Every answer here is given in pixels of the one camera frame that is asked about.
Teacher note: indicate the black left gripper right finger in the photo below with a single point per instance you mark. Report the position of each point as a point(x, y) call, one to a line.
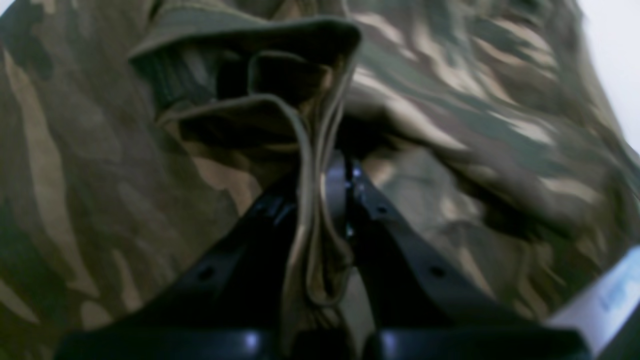
point(424, 309)

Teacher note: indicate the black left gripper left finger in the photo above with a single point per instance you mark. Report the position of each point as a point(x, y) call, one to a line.
point(224, 307)

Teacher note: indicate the camouflage t-shirt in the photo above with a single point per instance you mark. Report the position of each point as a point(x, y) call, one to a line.
point(135, 134)

